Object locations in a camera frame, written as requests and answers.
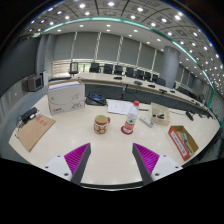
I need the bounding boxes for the clear red-capped water bottle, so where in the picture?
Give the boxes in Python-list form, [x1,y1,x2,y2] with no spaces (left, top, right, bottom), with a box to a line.
[122,100,141,134]

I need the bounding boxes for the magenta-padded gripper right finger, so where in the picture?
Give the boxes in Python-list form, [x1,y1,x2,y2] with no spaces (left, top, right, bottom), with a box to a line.
[131,142,184,186]

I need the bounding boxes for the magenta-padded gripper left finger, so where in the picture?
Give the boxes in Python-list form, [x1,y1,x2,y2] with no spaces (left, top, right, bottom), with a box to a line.
[41,142,92,186]

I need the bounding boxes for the small beige open box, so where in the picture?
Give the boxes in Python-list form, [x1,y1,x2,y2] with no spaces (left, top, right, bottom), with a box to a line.
[149,102,171,126]

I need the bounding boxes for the black desktop microphone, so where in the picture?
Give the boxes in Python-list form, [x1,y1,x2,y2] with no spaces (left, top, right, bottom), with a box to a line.
[185,110,195,121]

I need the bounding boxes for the flat round red coaster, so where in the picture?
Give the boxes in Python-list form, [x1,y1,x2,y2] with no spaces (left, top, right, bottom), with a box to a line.
[120,124,134,136]

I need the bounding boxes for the long curved conference desk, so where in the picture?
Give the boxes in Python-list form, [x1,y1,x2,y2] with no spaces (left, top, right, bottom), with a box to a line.
[74,72,214,116]

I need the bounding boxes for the black power adapter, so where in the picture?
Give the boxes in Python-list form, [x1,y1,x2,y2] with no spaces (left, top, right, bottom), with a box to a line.
[20,106,39,123]

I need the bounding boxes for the white printed paper sheets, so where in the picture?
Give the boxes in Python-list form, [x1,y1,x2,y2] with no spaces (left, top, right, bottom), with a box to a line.
[106,99,136,116]

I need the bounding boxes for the recessed ceiling lights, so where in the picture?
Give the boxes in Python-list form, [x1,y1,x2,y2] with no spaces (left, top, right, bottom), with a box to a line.
[26,0,224,81]

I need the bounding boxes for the row of black office chairs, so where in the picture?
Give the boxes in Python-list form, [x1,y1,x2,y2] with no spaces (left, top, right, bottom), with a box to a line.
[68,61,168,87]

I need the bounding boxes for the red patterned ceramic mug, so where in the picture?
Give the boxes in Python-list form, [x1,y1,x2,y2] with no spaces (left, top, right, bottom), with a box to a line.
[93,114,111,135]

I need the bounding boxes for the red-sided open cardboard box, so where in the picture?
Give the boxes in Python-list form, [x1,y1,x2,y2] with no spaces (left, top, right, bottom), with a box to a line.
[167,125,200,162]

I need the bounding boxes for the white cardboard paper box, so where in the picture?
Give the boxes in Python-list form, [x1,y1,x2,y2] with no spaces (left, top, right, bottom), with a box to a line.
[46,79,86,117]

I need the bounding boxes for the white remote control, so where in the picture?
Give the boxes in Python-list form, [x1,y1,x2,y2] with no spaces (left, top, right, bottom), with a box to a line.
[138,115,155,128]

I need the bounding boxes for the brown paper envelope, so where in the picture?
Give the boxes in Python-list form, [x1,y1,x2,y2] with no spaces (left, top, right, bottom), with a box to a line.
[15,114,57,153]

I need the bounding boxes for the black conference desk phone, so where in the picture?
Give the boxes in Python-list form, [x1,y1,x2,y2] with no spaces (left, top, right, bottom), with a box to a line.
[85,91,107,107]

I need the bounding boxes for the grey boxy monitor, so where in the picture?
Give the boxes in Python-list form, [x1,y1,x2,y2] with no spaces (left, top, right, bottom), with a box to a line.
[27,73,44,93]

